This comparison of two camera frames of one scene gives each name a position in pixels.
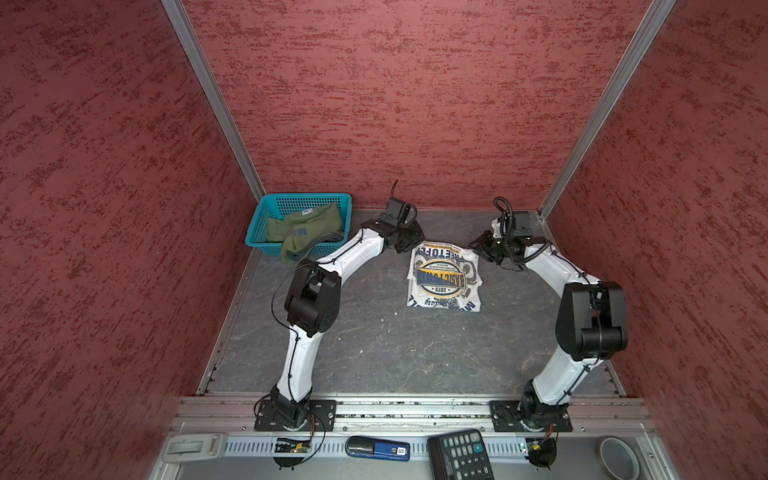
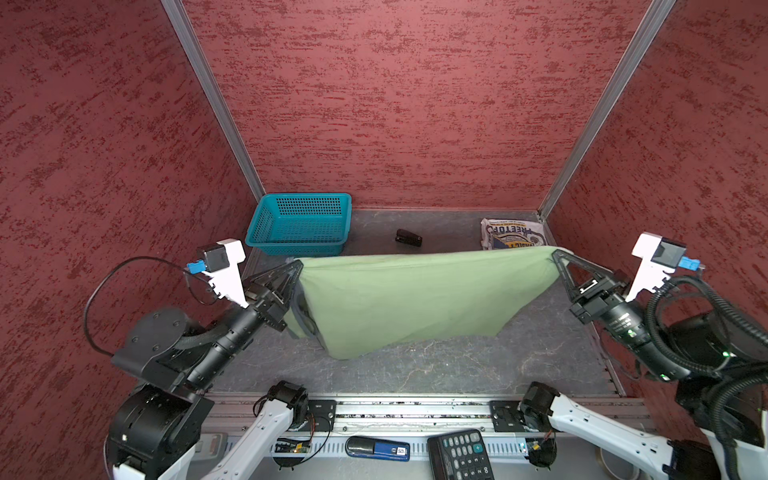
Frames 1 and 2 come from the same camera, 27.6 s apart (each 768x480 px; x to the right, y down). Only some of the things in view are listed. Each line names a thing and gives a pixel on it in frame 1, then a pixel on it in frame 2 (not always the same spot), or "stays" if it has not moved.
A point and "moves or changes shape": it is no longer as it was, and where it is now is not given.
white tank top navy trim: [442, 275] moves or changes shape
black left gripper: [418, 237] → [268, 279]
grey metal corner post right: [654, 19] stays
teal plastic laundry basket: [280, 206] stays
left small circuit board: [285, 445] stays
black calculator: [459, 455] stays
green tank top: [301, 230] → [353, 304]
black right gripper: [482, 247] → [599, 294]
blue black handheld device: [377, 449] stays
